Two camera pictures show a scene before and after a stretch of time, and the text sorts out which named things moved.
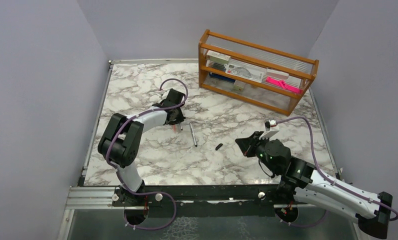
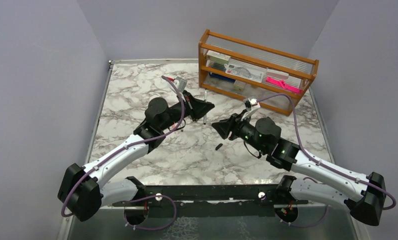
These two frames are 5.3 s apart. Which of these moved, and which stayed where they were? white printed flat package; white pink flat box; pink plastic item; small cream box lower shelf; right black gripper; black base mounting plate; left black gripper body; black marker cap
Moved: left black gripper body; right black gripper
Stayed: black marker cap; pink plastic item; small cream box lower shelf; black base mounting plate; white printed flat package; white pink flat box
